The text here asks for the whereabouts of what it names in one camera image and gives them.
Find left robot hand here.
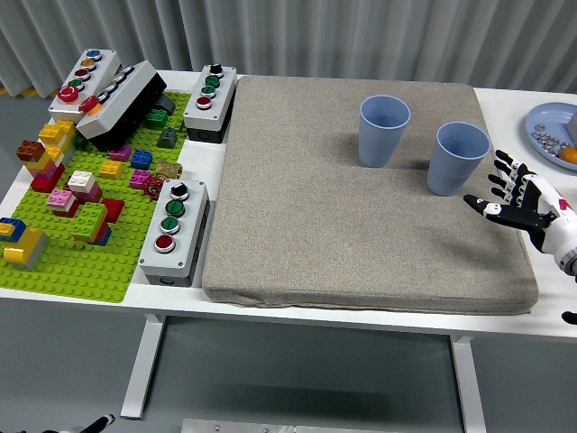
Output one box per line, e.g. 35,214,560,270
85,413,116,433

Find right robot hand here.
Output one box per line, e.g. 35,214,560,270
463,149,577,267

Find blue ribbed plastic cup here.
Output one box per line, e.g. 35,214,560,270
426,121,491,198
358,94,412,169

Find white table leg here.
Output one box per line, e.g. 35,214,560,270
450,336,487,433
119,314,166,419

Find blue plate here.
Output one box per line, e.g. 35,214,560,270
526,102,577,171

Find green studded baseplate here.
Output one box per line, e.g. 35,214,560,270
0,91,193,305

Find large yellow toy brick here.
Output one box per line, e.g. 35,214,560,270
3,226,45,265

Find large green toy brick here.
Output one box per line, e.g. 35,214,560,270
71,202,109,238

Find red toy brick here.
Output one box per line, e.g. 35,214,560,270
30,170,66,194
51,200,81,219
101,198,125,224

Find grey-brown fabric mat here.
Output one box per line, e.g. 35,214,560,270
201,75,540,316

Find four-button grey control box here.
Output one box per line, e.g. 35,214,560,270
182,64,239,144
138,179,211,289

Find pink toy brick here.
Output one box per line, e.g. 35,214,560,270
46,189,77,211

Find white toy brick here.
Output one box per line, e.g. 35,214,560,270
67,170,97,193

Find small blue toy brick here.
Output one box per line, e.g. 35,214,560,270
130,149,154,171

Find brown toy brick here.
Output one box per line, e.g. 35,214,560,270
16,140,47,162

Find dark grey slope brick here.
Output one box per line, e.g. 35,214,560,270
156,127,179,150

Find small green toy brick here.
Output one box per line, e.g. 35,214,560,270
145,108,169,131

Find black curved toy piece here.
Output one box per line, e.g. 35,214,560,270
151,95,177,115

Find tilted grey-black control box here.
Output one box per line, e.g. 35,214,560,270
75,60,169,152

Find five-button grey control box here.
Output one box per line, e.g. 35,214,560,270
48,48,122,125

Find grey pleated curtain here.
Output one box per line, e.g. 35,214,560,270
0,0,577,97

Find brass valve red handle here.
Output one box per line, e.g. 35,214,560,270
142,159,184,198

